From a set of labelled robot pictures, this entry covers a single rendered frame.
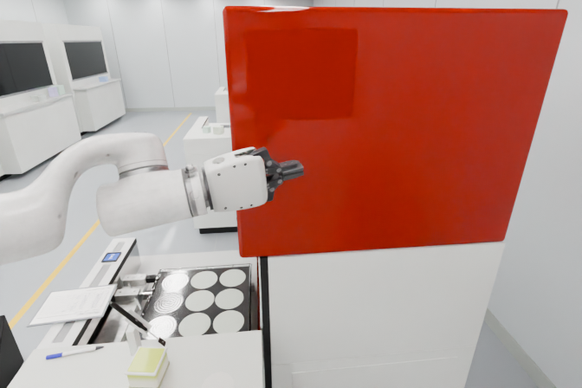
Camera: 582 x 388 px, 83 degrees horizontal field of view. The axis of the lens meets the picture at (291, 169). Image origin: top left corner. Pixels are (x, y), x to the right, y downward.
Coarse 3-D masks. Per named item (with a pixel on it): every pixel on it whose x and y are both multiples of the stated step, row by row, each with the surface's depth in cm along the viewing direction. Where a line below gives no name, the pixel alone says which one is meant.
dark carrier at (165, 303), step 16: (176, 272) 130; (192, 272) 130; (160, 288) 122; (176, 288) 122; (192, 288) 122; (208, 288) 122; (224, 288) 122; (240, 288) 122; (160, 304) 115; (176, 304) 115; (240, 304) 115; (160, 320) 108; (176, 320) 108; (160, 336) 102; (176, 336) 102
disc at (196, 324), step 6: (186, 318) 109; (192, 318) 109; (198, 318) 109; (204, 318) 109; (180, 324) 107; (186, 324) 107; (192, 324) 107; (198, 324) 107; (204, 324) 107; (180, 330) 104; (186, 330) 104; (192, 330) 104; (198, 330) 104; (204, 330) 104
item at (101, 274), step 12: (120, 240) 140; (132, 240) 140; (108, 252) 132; (96, 264) 125; (108, 264) 126; (96, 276) 119; (108, 276) 119; (60, 324) 99; (72, 324) 100; (48, 336) 95; (60, 336) 95; (72, 336) 95; (36, 348) 91
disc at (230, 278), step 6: (228, 270) 131; (234, 270) 131; (240, 270) 131; (222, 276) 128; (228, 276) 128; (234, 276) 128; (240, 276) 128; (222, 282) 125; (228, 282) 125; (234, 282) 125; (240, 282) 125
